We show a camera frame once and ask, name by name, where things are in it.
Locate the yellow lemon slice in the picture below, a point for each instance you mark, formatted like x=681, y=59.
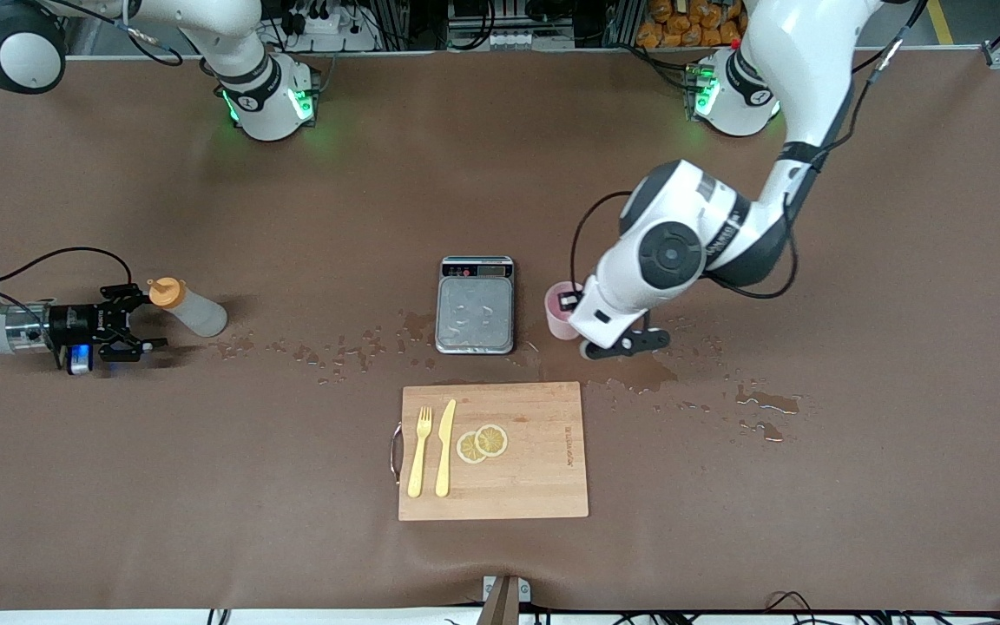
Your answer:
x=467, y=450
x=491, y=440

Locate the translucent sauce bottle orange cap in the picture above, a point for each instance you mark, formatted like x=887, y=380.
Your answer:
x=196, y=314

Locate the yellow plastic fork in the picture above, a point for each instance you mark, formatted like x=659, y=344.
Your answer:
x=418, y=460

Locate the pink plastic cup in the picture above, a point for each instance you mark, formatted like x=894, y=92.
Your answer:
x=556, y=325

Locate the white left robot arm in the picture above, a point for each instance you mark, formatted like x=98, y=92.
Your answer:
x=665, y=252

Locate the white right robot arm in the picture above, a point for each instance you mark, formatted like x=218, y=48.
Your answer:
x=266, y=108

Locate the table edge clamp bracket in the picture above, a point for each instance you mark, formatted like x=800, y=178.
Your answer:
x=504, y=601

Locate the yellow plastic knife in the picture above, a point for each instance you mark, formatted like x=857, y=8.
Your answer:
x=445, y=443

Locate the silver digital kitchen scale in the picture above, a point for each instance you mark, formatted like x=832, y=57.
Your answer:
x=474, y=312

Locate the white electrical strip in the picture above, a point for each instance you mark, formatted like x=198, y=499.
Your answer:
x=509, y=39

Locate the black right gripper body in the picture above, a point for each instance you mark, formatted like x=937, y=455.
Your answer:
x=73, y=324

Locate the orange snack bags pile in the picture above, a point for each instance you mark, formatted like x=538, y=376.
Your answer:
x=682, y=22

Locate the white power strip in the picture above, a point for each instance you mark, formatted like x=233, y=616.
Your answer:
x=326, y=24

